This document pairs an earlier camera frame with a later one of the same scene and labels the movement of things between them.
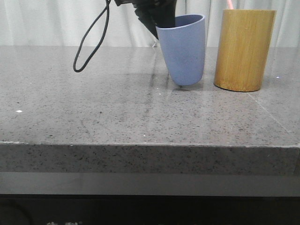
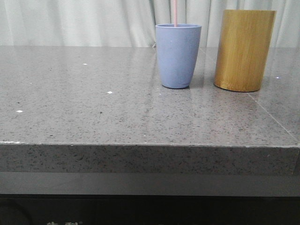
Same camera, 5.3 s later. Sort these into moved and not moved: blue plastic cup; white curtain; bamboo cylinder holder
Moved: blue plastic cup
Not moved: bamboo cylinder holder; white curtain
